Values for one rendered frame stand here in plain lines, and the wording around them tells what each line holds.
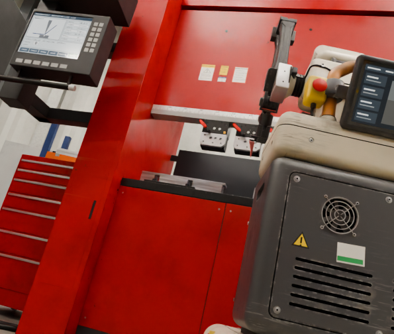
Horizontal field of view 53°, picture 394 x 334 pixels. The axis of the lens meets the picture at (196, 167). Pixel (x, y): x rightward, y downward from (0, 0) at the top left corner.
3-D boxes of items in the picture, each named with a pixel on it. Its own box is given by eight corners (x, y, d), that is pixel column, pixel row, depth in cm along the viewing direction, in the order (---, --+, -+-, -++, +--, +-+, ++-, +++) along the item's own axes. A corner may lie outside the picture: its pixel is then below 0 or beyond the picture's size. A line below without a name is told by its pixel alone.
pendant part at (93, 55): (8, 63, 202) (33, 8, 214) (20, 77, 214) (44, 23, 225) (89, 74, 194) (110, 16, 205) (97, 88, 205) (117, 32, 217)
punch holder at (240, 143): (232, 148, 223) (238, 122, 228) (234, 154, 230) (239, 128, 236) (259, 151, 218) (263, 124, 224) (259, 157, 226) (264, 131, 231)
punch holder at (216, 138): (198, 144, 228) (204, 118, 233) (201, 150, 236) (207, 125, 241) (224, 147, 224) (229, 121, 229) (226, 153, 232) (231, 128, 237)
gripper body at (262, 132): (249, 138, 181) (253, 122, 180) (271, 143, 181) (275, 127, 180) (249, 138, 175) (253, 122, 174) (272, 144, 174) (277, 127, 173)
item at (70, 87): (-7, 77, 203) (-1, 64, 206) (-4, 80, 206) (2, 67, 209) (72, 89, 195) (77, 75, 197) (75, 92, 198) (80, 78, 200)
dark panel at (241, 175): (164, 206, 277) (179, 149, 291) (165, 207, 279) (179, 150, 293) (333, 236, 246) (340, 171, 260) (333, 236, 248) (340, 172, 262)
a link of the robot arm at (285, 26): (279, 8, 180) (300, 12, 179) (271, 31, 192) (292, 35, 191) (266, 82, 159) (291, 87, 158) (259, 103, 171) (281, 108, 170)
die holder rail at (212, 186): (138, 185, 228) (142, 170, 231) (141, 189, 233) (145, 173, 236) (222, 199, 214) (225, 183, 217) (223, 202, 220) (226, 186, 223)
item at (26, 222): (-40, 305, 237) (21, 153, 269) (13, 308, 283) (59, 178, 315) (30, 325, 223) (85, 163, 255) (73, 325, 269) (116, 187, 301)
